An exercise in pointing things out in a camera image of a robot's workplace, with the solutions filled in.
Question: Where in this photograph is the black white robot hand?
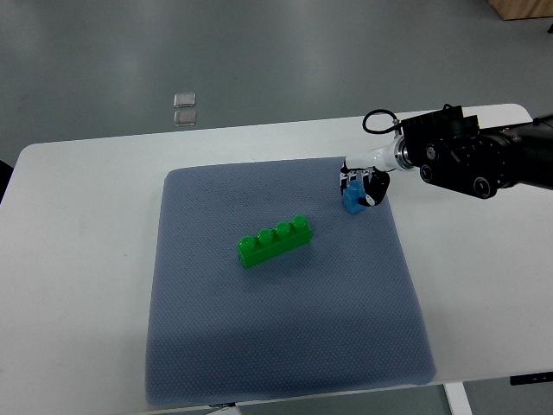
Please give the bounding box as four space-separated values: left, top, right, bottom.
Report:
340 138 412 208

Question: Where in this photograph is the blue toy block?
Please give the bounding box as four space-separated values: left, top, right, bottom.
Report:
342 180 366 214

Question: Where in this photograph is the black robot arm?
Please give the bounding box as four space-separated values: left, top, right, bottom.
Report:
362 104 552 200

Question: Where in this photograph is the green four-stud toy block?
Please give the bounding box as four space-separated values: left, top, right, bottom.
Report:
237 215 312 269

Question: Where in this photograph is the blue-grey textured mat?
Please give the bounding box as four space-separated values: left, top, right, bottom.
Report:
145 157 435 406

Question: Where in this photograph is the upper metal floor plate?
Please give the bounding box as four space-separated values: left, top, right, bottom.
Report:
173 93 196 108

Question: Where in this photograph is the wooden box corner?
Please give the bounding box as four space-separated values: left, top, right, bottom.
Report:
488 0 552 21

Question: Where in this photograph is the white table leg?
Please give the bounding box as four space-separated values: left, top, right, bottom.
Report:
443 382 473 415

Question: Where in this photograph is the black table control panel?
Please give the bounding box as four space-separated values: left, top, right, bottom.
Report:
510 372 553 386

